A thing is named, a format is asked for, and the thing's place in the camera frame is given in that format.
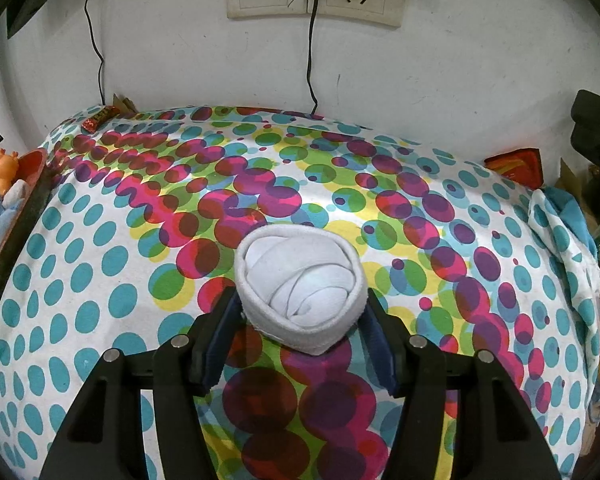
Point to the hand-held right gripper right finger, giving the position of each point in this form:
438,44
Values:
380,345

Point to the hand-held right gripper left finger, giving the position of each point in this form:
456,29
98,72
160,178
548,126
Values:
217,340

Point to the white sock roll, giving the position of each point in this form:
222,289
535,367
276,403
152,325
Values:
300,280

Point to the red round tray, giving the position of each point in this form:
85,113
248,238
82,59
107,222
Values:
10,245

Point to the blue sock roll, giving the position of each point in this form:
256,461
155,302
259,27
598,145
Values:
0,212

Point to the orange toy deer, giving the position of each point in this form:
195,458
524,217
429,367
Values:
5,170

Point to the polka dot tablecloth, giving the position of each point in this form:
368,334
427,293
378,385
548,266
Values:
130,260

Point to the red packet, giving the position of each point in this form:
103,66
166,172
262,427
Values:
515,165

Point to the blue cloth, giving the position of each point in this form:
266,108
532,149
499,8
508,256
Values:
575,220

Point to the red candy wrapper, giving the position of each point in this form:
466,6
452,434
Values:
99,119

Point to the brown cardboard piece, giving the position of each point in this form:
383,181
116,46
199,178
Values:
125,104

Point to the black clamp stand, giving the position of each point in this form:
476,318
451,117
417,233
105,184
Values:
592,125

